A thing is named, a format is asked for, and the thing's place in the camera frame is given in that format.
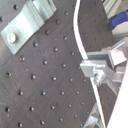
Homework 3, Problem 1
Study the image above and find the white robot housing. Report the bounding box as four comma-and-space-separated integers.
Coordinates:
107, 62, 128, 128

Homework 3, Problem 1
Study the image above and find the grey metal bracket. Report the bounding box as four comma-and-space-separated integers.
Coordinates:
1, 0, 57, 55

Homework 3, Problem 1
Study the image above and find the blue clamp part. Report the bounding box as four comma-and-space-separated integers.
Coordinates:
110, 11, 128, 28

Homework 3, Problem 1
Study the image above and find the white cable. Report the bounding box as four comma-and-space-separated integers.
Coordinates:
72, 0, 107, 128

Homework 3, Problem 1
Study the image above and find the aluminium frame profile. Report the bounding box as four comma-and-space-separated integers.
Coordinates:
101, 0, 128, 40

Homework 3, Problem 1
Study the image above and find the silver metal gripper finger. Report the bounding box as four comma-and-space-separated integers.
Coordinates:
80, 37, 128, 94

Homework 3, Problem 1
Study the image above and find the silver bracket bolt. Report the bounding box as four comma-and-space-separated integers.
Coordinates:
8, 33, 17, 43

